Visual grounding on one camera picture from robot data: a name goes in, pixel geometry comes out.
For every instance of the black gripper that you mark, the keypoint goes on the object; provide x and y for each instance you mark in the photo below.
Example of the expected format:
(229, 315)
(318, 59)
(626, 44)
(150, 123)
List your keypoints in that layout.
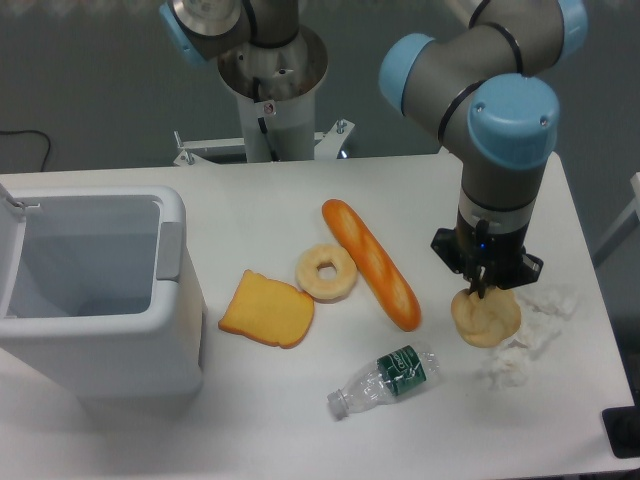
(485, 258)

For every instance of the crumpled white tissue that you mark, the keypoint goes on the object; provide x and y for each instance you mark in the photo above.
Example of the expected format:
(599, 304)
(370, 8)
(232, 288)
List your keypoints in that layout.
(544, 311)

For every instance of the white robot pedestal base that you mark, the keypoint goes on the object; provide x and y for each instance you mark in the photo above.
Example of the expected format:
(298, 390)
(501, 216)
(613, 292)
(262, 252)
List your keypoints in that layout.
(275, 92)

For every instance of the round knotted bread roll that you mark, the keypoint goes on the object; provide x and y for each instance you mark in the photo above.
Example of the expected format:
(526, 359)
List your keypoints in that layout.
(486, 322)

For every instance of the clear plastic bottle green label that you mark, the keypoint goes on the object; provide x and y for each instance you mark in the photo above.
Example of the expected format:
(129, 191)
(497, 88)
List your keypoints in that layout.
(386, 380)

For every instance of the black device at table edge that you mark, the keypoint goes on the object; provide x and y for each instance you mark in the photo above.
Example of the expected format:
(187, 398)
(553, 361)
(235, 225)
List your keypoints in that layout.
(622, 429)

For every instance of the white trash can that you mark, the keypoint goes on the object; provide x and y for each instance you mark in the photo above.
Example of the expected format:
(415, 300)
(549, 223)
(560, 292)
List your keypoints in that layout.
(98, 290)

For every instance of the white frame at right edge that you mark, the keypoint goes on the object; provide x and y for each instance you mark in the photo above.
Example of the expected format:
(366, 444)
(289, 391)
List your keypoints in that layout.
(620, 229)

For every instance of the orange toast slice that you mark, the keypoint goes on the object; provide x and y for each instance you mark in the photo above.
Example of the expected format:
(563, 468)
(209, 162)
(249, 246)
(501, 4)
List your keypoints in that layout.
(268, 311)

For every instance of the orange baguette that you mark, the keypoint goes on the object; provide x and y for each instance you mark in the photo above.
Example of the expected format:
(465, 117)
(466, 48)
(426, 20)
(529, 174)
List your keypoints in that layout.
(392, 291)

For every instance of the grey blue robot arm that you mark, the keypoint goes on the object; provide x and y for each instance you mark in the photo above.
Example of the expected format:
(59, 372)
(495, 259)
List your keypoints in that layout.
(479, 94)

